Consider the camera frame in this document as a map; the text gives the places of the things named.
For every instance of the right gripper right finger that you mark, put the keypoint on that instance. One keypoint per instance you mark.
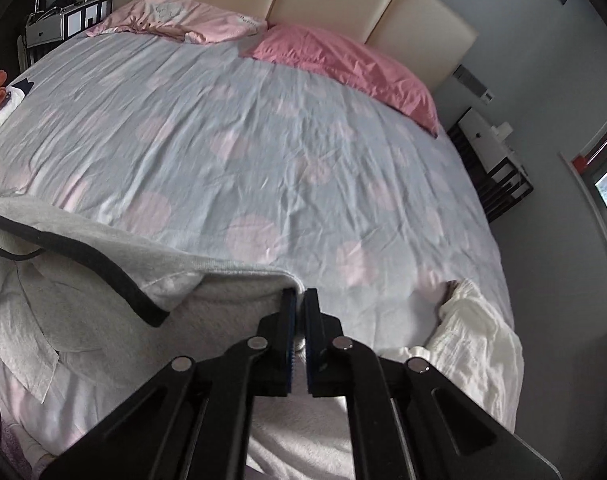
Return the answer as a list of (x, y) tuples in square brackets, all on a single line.
[(407, 420)]

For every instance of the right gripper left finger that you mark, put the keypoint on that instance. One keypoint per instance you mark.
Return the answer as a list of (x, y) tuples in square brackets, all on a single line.
[(192, 419)]

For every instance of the white crinkled gauze garment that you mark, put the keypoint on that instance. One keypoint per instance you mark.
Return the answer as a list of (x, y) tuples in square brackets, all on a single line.
[(476, 349)]

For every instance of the grey t-shirt black collar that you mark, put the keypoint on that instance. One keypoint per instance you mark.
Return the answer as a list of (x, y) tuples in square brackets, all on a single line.
[(88, 313)]

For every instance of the purple fleece sleeve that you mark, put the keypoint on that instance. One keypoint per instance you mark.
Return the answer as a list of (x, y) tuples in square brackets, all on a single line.
[(12, 450)]

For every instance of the right white black nightstand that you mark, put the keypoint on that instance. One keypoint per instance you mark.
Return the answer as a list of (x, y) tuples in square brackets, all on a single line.
[(501, 181)]

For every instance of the white black nightstand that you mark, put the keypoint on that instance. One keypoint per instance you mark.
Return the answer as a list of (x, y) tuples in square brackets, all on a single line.
[(56, 26), (501, 181)]

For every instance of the grey pink dotted bedsheet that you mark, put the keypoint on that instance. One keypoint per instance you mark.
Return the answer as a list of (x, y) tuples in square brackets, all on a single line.
[(200, 149)]

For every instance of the red small box on sill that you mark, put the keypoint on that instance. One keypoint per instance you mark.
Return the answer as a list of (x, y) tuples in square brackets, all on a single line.
[(580, 164)]

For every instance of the dark pink pillow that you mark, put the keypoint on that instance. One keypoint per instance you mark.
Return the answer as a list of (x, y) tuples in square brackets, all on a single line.
[(355, 65)]

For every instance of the white folded knit garment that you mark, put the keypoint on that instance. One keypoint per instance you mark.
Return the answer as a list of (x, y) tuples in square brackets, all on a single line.
[(16, 96)]

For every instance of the navy folded garment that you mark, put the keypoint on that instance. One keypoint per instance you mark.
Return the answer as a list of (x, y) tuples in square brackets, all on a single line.
[(24, 85)]

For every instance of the light pink pillow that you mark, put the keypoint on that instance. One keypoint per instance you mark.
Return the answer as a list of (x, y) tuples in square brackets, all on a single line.
[(185, 21)]

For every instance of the left white black nightstand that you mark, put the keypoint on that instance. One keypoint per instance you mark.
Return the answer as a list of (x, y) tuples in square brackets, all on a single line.
[(56, 26)]

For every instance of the wall switch panel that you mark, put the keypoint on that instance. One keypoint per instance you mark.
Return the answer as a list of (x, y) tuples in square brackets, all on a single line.
[(473, 84)]

